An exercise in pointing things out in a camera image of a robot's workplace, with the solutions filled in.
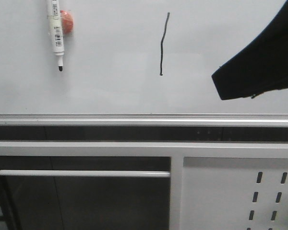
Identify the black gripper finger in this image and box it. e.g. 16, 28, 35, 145
212, 0, 288, 100

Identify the red round magnet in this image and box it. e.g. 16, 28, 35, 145
60, 10, 73, 35

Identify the white black-tip whiteboard marker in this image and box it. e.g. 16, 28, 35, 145
46, 0, 65, 72

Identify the white perforated pegboard panel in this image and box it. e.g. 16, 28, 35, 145
180, 157, 288, 230

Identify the white horizontal stand rod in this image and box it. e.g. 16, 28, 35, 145
0, 170, 171, 178

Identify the white metal stand frame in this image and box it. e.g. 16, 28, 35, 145
0, 141, 288, 230

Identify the white whiteboard with aluminium frame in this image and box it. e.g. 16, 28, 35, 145
0, 0, 288, 127

